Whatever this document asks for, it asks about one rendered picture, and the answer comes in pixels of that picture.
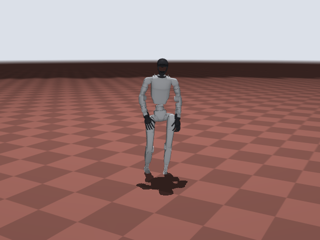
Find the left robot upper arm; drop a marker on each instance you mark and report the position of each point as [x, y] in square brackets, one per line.
[176, 89]

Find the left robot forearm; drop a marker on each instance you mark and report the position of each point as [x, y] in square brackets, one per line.
[178, 107]

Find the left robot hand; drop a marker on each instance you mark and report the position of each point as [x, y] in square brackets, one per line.
[177, 123]

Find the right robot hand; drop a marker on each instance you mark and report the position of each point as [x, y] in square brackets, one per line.
[147, 121]

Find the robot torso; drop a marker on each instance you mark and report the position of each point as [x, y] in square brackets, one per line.
[160, 92]

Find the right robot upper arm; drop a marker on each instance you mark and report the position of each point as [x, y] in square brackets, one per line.
[145, 86]

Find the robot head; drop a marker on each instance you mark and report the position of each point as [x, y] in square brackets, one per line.
[162, 63]

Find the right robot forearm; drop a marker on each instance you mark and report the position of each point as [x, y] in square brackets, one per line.
[142, 103]

